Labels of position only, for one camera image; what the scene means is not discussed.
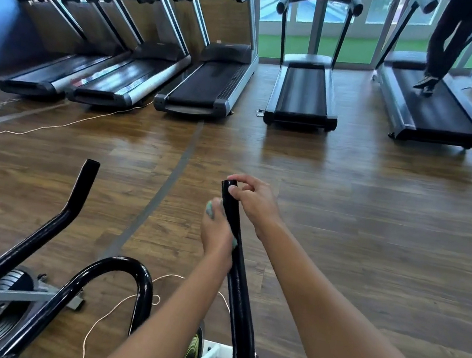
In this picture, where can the person's right hand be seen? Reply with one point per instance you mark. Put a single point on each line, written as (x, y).
(259, 203)

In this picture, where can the person's left hand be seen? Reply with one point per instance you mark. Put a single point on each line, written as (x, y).
(216, 239)

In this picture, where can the white bike with yellow flywheel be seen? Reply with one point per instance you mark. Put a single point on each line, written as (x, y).
(197, 357)

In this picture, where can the person's left forearm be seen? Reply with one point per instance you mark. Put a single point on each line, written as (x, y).
(166, 331)

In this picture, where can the person's right forearm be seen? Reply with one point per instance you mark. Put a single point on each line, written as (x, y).
(346, 328)

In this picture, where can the red and grey spin bike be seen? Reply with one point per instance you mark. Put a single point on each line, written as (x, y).
(12, 293)

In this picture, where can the small grey floor plug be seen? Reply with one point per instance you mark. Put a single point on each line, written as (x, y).
(261, 111)

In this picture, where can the glass window wall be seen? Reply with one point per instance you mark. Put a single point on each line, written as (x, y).
(372, 47)

